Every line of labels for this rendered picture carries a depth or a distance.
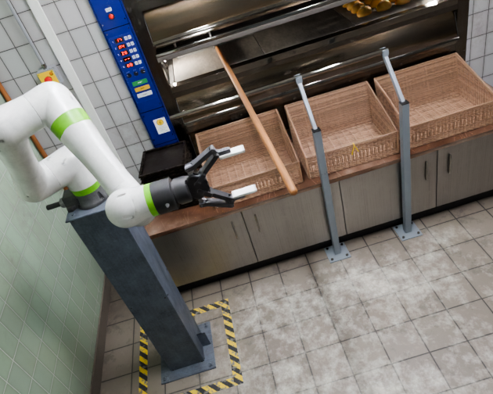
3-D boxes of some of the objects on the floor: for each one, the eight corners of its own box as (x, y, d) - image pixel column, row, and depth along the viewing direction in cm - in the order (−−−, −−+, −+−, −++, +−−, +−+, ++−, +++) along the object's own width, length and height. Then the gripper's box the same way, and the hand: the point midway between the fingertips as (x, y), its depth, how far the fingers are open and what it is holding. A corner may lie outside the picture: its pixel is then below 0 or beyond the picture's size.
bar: (228, 259, 305) (168, 113, 234) (401, 205, 303) (394, 42, 232) (234, 293, 280) (170, 141, 209) (422, 234, 279) (423, 62, 207)
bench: (171, 244, 332) (142, 185, 297) (475, 150, 329) (482, 80, 294) (174, 301, 288) (140, 240, 253) (526, 192, 284) (541, 116, 249)
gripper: (158, 148, 114) (236, 123, 114) (188, 216, 129) (257, 195, 129) (159, 162, 108) (241, 137, 108) (191, 233, 124) (263, 210, 123)
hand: (246, 170), depth 119 cm, fingers open, 13 cm apart
